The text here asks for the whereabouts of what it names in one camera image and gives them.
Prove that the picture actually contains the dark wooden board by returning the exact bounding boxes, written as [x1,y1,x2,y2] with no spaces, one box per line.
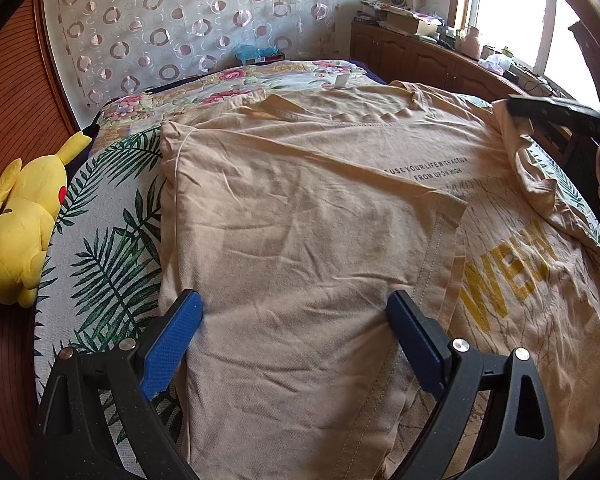
[530,122,593,183]

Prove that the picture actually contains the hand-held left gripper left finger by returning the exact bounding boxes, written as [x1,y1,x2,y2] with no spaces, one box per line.
[30,290,204,480]

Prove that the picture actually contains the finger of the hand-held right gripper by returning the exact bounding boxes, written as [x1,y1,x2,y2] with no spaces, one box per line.
[507,95,600,135]

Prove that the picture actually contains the beige printed t-shirt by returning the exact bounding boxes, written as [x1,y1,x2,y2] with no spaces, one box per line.
[157,82,600,480]

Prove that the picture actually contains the cardboard box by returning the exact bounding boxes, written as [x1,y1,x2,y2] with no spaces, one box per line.
[386,9,438,35]

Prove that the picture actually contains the brown bamboo mat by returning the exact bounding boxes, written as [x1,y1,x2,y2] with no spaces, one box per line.
[0,0,90,461]

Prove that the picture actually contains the blue plastic bag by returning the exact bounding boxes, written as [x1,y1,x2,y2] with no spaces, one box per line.
[236,44,283,64]

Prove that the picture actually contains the circle pattern sheer curtain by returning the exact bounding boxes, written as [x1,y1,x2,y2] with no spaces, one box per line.
[40,0,363,111]

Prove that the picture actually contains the white plastic bag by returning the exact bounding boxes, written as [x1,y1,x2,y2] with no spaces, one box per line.
[479,54,512,72]

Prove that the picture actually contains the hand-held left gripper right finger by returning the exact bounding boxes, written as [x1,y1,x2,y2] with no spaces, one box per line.
[386,289,561,480]

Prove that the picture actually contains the pink kettle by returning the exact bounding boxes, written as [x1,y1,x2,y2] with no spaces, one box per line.
[461,26,482,59]

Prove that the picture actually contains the yellow plush toy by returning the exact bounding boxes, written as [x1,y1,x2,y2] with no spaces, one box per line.
[0,130,93,309]

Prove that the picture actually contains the leaf print bedsheet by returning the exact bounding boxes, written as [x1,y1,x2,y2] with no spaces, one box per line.
[32,125,600,480]

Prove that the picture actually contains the brown wooden cabinet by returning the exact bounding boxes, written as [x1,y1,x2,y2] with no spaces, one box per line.
[351,19,578,108]

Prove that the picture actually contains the floral quilt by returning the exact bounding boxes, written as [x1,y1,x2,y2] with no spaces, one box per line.
[97,59,391,148]

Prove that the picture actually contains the window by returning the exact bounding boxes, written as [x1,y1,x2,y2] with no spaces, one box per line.
[455,0,600,92]

